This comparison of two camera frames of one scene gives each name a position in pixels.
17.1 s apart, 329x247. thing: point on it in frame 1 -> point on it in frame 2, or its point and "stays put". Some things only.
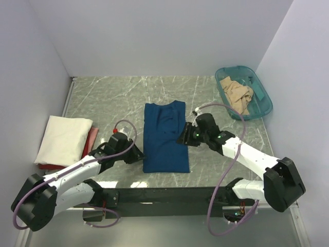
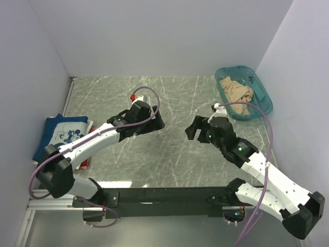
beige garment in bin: (239, 95) stays put
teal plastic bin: (240, 88) stays put
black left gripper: (136, 155) -> (156, 124)
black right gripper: (185, 137) -> (200, 123)
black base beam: (172, 201) stays put
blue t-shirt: (162, 153) -> (59, 130)
